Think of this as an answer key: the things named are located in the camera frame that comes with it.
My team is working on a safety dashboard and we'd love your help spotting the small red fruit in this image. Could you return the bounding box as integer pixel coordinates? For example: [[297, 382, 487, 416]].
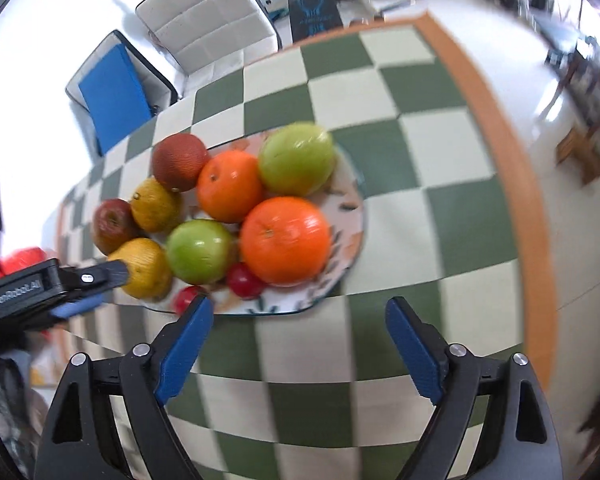
[[226, 262, 266, 300], [172, 285, 207, 315]]

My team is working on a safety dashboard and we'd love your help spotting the red plastic bag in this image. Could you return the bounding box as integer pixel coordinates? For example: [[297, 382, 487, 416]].
[[0, 247, 48, 278]]

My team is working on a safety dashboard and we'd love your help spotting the dark red apple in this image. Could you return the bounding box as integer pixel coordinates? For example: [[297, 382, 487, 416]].
[[92, 198, 142, 256]]

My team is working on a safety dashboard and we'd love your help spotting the yellow lemon fruit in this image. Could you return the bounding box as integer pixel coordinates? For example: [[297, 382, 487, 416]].
[[107, 237, 173, 301]]

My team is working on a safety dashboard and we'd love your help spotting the yellow-brown orange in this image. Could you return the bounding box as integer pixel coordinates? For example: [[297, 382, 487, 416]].
[[130, 177, 184, 234]]

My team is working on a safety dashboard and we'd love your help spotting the green apple front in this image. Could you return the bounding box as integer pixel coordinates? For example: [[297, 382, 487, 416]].
[[166, 219, 238, 285]]

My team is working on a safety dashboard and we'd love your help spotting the green apple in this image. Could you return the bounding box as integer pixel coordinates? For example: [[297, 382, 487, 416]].
[[258, 122, 336, 197], [166, 219, 238, 285]]

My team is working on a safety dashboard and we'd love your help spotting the reddish brown round fruit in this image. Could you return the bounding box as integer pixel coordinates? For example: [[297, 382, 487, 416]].
[[151, 132, 210, 193]]

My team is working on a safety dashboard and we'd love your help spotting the orange fruit rear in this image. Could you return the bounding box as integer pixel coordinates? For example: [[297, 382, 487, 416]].
[[196, 150, 265, 223]]

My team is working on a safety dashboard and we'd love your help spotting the orange fruit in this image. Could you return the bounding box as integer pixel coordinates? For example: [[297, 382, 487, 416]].
[[239, 196, 330, 287], [196, 150, 265, 223]]

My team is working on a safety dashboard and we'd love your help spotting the blue padded folding chair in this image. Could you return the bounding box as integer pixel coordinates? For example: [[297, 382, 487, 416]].
[[65, 29, 178, 159]]

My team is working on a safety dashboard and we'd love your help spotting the orange fruit front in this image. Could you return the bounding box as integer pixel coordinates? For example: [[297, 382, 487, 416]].
[[239, 196, 330, 287]]

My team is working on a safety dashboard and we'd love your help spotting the green checkered tablecloth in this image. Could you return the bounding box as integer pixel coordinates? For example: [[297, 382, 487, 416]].
[[50, 14, 557, 479]]

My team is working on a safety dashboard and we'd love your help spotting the green apple rear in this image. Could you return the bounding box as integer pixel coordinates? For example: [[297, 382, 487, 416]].
[[258, 122, 336, 197]]

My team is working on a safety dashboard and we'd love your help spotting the oval floral plate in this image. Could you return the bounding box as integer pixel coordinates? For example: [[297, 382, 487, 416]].
[[130, 129, 366, 317]]

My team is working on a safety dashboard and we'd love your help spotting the white padded chair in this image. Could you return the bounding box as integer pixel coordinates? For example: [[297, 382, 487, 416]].
[[135, 0, 283, 96]]

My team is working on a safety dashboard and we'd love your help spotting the small wooden stool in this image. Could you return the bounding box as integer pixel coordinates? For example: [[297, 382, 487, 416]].
[[556, 128, 600, 185]]

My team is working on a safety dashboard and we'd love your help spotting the black blue workout bench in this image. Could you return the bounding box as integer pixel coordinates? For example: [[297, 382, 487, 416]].
[[288, 0, 343, 42]]

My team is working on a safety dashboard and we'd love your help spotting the dark wooden side table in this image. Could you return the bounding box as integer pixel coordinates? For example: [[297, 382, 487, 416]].
[[545, 37, 600, 136]]

